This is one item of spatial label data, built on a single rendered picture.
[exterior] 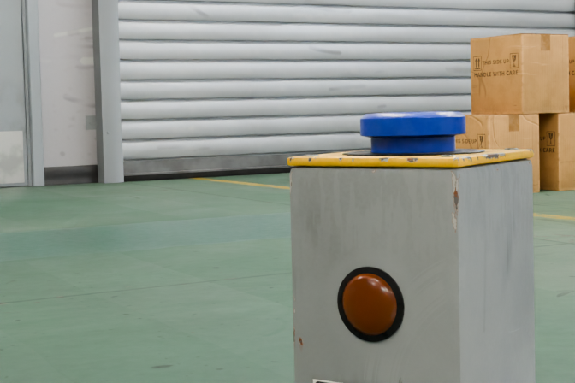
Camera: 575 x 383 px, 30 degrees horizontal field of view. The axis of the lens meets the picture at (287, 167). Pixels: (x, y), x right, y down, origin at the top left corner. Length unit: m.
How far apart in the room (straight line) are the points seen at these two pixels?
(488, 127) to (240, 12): 2.07
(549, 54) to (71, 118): 2.41
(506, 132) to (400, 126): 3.68
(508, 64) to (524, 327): 3.76
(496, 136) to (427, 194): 3.67
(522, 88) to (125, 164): 2.19
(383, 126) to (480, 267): 0.06
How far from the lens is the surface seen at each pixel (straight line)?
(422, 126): 0.39
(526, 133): 4.13
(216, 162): 5.62
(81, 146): 5.42
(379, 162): 0.38
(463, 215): 0.37
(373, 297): 0.38
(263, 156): 5.74
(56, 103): 5.39
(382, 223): 0.38
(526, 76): 4.13
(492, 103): 4.24
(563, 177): 4.25
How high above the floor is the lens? 0.33
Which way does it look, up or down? 3 degrees down
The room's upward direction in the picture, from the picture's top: 1 degrees counter-clockwise
